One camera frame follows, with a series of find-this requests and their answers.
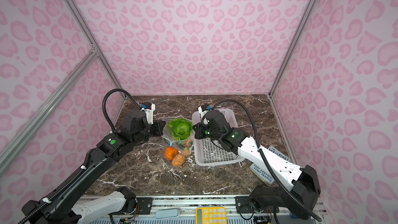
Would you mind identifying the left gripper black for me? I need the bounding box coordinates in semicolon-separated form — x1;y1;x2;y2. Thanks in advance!
133;118;167;147

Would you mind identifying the green lettuce toy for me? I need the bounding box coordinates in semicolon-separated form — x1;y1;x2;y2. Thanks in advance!
166;118;193;141

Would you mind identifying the clear zip top bag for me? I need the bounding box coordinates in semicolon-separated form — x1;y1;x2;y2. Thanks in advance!
161;116;194;167

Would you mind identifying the orange pumpkin toy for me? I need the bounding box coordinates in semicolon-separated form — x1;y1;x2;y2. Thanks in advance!
164;146;178;161

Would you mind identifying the brown potato toy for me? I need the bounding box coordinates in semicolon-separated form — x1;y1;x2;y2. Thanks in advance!
171;154;186;167

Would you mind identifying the yellow-orange squash toy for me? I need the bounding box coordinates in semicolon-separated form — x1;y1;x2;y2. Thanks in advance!
180;149;191;157

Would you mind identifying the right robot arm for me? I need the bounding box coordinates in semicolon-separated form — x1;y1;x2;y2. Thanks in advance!
193;110;321;222

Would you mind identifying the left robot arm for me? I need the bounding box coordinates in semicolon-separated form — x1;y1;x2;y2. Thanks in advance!
20;109;166;224

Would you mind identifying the white plastic basket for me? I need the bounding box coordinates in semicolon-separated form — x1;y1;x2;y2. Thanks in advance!
192;108;244;167

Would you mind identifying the colourful paperback book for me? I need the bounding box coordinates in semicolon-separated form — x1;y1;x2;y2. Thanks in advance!
249;145;293;186

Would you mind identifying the yellow calculator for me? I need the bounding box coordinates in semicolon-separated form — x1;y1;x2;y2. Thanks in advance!
195;206;228;224

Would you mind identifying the light blue flat case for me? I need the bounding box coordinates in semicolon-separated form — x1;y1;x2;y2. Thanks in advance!
155;208;180;219

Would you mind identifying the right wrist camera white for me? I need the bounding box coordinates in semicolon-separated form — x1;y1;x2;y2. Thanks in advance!
198;104;211;116

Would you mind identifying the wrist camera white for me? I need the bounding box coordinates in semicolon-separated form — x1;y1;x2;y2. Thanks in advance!
198;104;211;116
141;102;155;124

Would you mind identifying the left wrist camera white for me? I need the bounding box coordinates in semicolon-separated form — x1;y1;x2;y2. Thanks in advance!
141;102;155;124

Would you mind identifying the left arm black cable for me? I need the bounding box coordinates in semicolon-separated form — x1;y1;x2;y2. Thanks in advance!
102;88;142;133

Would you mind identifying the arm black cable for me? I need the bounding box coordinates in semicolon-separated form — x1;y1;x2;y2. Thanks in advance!
201;99;322;222
102;88;142;133

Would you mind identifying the aluminium frame rail base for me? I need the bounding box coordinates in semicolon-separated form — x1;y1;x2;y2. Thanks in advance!
83;192;330;224

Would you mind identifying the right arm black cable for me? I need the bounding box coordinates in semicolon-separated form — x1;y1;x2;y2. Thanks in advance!
201;99;322;222

